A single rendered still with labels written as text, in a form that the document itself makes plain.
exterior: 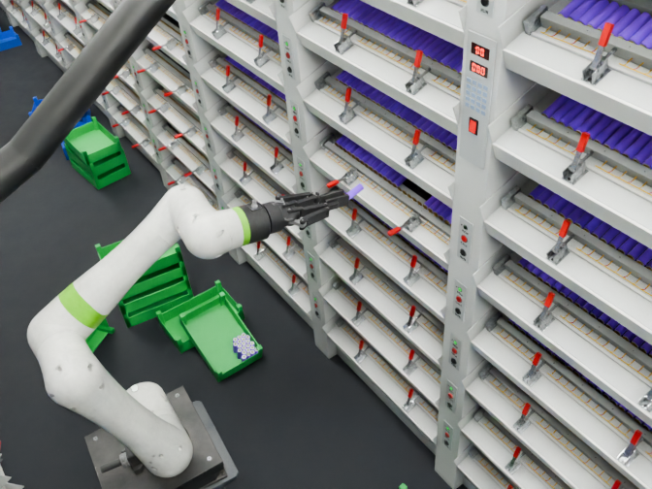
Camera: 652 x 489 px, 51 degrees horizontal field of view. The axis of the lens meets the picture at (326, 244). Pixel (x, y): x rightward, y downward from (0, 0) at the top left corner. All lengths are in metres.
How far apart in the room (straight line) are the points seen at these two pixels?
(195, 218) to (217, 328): 1.31
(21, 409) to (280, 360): 1.00
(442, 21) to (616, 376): 0.79
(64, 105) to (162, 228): 1.19
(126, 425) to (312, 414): 1.01
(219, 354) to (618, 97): 1.97
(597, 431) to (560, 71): 0.83
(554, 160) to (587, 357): 0.44
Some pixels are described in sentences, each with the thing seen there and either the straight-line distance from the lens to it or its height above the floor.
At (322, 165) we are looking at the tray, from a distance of 2.05.
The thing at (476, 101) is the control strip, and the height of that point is 1.43.
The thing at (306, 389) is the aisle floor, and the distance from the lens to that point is 2.66.
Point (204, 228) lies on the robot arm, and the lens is 1.54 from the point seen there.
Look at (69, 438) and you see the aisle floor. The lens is 2.77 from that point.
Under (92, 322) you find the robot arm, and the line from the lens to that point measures 1.71.
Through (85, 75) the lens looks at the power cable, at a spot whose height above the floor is 1.93.
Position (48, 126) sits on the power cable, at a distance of 0.47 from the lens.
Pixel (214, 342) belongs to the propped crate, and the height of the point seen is 0.05.
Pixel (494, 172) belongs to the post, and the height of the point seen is 1.27.
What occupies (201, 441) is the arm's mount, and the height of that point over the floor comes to 0.36.
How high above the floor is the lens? 2.13
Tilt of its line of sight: 41 degrees down
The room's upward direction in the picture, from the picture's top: 5 degrees counter-clockwise
